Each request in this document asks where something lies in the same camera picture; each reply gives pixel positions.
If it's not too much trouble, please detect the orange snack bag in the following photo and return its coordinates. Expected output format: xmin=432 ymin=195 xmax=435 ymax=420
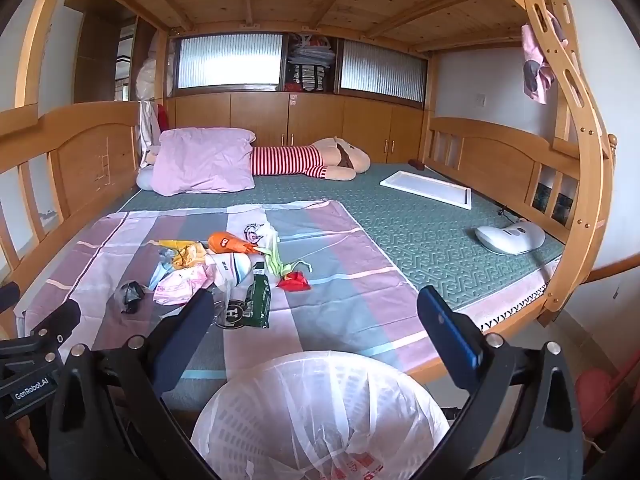
xmin=207 ymin=232 xmax=260 ymax=255

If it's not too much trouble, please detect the white trash bin with bag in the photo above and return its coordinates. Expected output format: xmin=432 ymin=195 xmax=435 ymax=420
xmin=191 ymin=351 xmax=449 ymax=479

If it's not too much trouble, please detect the light blue pillow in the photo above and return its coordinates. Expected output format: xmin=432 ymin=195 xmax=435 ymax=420
xmin=136 ymin=165 xmax=154 ymax=192

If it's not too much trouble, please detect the blue face mask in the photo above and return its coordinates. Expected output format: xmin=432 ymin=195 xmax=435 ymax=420
xmin=148 ymin=246 xmax=177 ymax=290

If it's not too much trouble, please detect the white flat tray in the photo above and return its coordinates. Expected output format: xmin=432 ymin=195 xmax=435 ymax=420
xmin=380 ymin=171 xmax=472 ymax=210

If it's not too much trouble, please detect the pink plaid bed sheet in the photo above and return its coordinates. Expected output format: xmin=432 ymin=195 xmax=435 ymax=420
xmin=15 ymin=200 xmax=437 ymax=399

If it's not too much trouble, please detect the white printed plastic bag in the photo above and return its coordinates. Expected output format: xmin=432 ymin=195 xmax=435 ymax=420
xmin=244 ymin=222 xmax=279 ymax=252

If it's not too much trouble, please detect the pink cloth on ladder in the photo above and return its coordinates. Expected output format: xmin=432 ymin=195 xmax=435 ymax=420
xmin=521 ymin=24 xmax=554 ymax=105

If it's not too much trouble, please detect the white massager device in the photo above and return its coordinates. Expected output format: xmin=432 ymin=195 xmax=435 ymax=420
xmin=474 ymin=220 xmax=546 ymax=256

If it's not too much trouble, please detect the striped plush doll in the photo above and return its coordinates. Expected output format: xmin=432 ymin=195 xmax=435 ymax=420
xmin=252 ymin=138 xmax=371 ymax=181

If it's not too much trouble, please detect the green snack wrapper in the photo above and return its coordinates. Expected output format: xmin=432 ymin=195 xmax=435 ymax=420
xmin=242 ymin=261 xmax=271 ymax=328

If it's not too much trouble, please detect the pink plastic bag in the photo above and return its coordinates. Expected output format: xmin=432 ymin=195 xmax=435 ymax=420
xmin=153 ymin=264 xmax=216 ymax=306

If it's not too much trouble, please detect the black wrapper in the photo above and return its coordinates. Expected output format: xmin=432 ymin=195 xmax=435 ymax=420
xmin=115 ymin=281 xmax=145 ymax=314

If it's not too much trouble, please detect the red wrapper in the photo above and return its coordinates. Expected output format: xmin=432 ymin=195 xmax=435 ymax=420
xmin=278 ymin=271 xmax=311 ymax=292

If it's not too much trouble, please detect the yellow snack wrapper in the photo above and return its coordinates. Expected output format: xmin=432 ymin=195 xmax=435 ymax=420
xmin=157 ymin=240 xmax=207 ymax=270

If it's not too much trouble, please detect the green leaf scrap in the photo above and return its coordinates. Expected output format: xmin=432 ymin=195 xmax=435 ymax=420
xmin=264 ymin=238 xmax=312 ymax=278

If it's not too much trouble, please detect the green woven bed mat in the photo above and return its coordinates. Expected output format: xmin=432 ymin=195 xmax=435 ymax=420
xmin=122 ymin=164 xmax=564 ymax=308

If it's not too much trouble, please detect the pink pillow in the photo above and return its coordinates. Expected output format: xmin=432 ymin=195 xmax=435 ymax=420
xmin=150 ymin=127 xmax=255 ymax=197

